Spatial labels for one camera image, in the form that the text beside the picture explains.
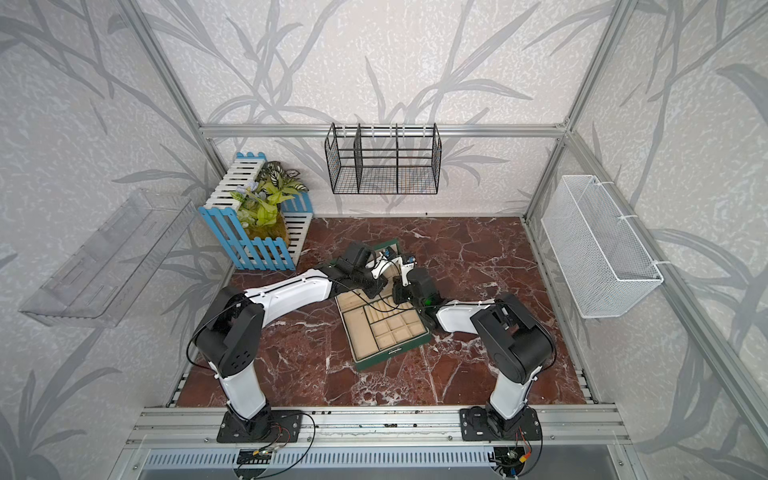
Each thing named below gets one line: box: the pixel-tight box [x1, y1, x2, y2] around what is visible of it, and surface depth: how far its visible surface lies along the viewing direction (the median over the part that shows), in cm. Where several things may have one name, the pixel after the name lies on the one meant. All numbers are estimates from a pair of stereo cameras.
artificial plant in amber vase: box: [229, 161, 308, 240], surface depth 98 cm
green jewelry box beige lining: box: [333, 239, 433, 371], surface depth 86 cm
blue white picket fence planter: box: [198, 152, 314, 271], surface depth 98 cm
